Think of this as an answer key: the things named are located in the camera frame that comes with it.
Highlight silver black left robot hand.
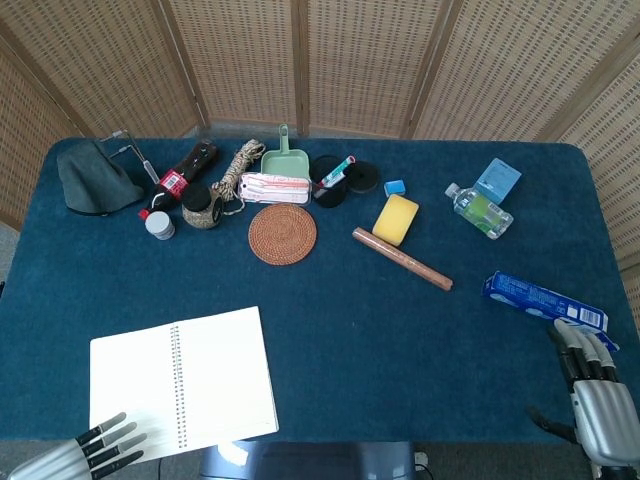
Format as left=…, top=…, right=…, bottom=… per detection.
left=9, top=412, right=149, bottom=480

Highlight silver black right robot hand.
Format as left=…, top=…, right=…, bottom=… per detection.
left=524, top=319, right=640, bottom=469

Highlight spiral lined notebook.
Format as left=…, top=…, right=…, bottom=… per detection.
left=88, top=305, right=280, bottom=462

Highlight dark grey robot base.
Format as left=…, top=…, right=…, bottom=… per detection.
left=199, top=440, right=417, bottom=480

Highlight long blue toothpaste box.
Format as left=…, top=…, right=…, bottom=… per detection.
left=481, top=270, right=620, bottom=353

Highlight blue carpet table cover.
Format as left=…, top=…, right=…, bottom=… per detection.
left=0, top=137, right=640, bottom=446

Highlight clear water bottle green label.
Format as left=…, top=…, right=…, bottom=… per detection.
left=444, top=182, right=515, bottom=241

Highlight small white jar grey lid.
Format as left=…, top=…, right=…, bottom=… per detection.
left=144, top=210, right=177, bottom=242

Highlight brown wooden rolling pin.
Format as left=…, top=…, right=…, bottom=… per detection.
left=352, top=227, right=455, bottom=292

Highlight light blue cardboard box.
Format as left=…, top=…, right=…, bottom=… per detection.
left=472, top=157, right=523, bottom=205

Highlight dark grey-green felt cloth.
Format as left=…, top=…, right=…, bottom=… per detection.
left=56, top=139, right=146, bottom=217

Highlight yellow sponge block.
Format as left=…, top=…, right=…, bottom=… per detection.
left=372, top=194, right=420, bottom=246

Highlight glass jar with black lid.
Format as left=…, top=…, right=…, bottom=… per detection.
left=180, top=182, right=225, bottom=232

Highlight dark cola bottle red label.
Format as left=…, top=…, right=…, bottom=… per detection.
left=137, top=140, right=222, bottom=221

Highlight round woven rattan coaster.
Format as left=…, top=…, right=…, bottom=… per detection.
left=248, top=203, right=319, bottom=266

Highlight pink toothbrush pack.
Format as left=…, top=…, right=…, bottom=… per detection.
left=236, top=172, right=314, bottom=206

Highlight black round discs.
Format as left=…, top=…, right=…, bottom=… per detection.
left=309, top=155, right=350, bottom=210

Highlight light green plastic dustpan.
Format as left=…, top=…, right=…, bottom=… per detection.
left=260, top=123, right=311, bottom=180

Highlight woven rattan folding screen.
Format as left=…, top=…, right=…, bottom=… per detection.
left=0, top=0, right=640, bottom=274

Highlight metal wire stand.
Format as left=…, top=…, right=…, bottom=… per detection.
left=99, top=128, right=160, bottom=184

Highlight beige braided rope bundle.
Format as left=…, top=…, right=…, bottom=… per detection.
left=212, top=139, right=268, bottom=216

